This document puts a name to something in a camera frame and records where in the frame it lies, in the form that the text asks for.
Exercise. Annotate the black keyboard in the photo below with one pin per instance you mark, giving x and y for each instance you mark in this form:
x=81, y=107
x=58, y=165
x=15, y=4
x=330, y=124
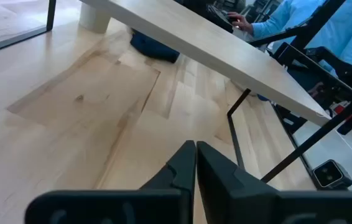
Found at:
x=218, y=15

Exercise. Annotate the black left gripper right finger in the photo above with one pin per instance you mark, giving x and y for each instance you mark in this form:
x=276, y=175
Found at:
x=219, y=186

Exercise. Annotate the person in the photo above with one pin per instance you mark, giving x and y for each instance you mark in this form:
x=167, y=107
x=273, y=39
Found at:
x=350, y=28

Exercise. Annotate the small black camera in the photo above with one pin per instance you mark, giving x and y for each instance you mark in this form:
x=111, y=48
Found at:
x=330, y=174

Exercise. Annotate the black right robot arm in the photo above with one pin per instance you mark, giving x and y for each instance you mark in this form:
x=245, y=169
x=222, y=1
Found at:
x=344, y=67

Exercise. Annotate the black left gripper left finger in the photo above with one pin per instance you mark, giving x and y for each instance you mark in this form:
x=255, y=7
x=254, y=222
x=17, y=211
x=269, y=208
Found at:
x=176, y=174

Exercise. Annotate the person's hand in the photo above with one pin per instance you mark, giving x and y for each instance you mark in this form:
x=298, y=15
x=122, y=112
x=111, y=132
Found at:
x=239, y=21

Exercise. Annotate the dark blue cloth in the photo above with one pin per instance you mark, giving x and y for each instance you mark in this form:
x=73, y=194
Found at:
x=154, y=48

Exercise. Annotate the light wooden board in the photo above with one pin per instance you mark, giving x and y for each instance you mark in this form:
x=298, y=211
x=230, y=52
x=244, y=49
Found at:
x=210, y=46

